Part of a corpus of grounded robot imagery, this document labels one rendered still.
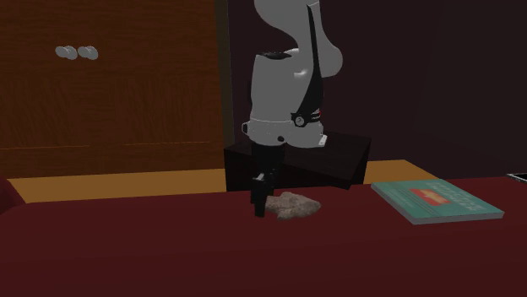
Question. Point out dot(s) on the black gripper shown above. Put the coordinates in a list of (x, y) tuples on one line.
[(267, 160)]

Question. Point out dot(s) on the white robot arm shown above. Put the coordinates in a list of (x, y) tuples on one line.
[(271, 94)]

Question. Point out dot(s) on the beige lumpy rock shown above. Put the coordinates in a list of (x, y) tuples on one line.
[(293, 207)]

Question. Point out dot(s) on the dark red bed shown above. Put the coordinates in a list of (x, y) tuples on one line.
[(247, 255)]

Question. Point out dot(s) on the black robot stand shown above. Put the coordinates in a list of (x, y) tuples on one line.
[(329, 162)]

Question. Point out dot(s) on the brown wooden wardrobe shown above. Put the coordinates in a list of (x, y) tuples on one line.
[(123, 94)]

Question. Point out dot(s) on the teal book with red label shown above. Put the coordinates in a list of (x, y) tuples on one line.
[(436, 200)]

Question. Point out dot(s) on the black phone with pale edge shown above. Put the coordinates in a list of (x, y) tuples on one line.
[(519, 177)]

